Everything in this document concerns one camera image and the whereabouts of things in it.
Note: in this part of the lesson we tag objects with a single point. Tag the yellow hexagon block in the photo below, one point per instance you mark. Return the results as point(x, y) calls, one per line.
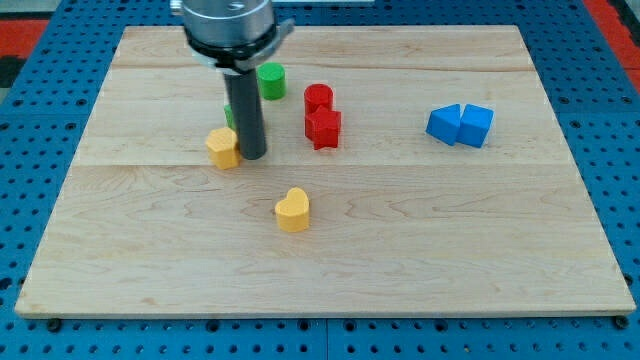
point(222, 146)

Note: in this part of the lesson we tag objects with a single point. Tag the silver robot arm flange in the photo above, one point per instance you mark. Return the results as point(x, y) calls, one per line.
point(232, 36)

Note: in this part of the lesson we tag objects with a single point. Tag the yellow heart block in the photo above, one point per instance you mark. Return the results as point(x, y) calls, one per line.
point(293, 212)

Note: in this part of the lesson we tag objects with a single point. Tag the red star block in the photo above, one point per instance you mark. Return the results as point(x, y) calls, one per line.
point(323, 128)

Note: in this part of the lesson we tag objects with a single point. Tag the red cylinder block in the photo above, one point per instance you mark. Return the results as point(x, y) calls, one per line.
point(317, 95)

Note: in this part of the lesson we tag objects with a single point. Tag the wooden board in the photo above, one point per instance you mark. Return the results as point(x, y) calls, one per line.
point(402, 225)

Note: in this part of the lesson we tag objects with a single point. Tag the green block behind rod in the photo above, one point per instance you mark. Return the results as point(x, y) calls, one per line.
point(230, 122)

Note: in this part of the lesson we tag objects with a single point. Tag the green cylinder block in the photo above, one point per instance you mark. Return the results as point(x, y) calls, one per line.
point(272, 81)

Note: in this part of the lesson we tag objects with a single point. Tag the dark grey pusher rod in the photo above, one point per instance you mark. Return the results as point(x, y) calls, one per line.
point(245, 101)

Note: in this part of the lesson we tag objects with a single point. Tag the blue triangle block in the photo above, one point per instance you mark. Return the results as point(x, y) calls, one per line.
point(444, 124)

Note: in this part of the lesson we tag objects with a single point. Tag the blue cube block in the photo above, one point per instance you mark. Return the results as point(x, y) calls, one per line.
point(475, 124)

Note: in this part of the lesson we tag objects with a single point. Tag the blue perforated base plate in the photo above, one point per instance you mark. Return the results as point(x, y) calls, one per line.
point(49, 102)

